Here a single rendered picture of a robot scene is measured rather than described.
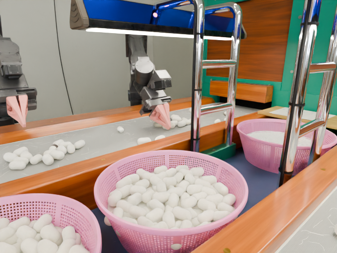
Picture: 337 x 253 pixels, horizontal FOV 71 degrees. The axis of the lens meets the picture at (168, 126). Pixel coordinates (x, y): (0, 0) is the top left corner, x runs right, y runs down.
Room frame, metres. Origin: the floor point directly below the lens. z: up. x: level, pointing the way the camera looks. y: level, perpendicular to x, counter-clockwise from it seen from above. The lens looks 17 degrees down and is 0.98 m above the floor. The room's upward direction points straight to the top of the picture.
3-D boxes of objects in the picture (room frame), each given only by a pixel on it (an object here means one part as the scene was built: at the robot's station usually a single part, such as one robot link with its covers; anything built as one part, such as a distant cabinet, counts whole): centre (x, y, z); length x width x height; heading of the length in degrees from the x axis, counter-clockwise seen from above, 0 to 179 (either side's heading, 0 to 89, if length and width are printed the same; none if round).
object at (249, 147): (0.66, -0.34, 0.72); 0.27 x 0.27 x 0.10
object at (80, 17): (0.77, -0.03, 1.08); 0.62 x 0.08 x 0.07; 130
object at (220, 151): (0.70, -0.08, 0.90); 0.20 x 0.19 x 0.45; 130
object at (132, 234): (0.38, 0.00, 0.72); 0.27 x 0.27 x 0.10
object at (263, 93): (1.10, -0.33, 0.83); 0.30 x 0.06 x 0.07; 40
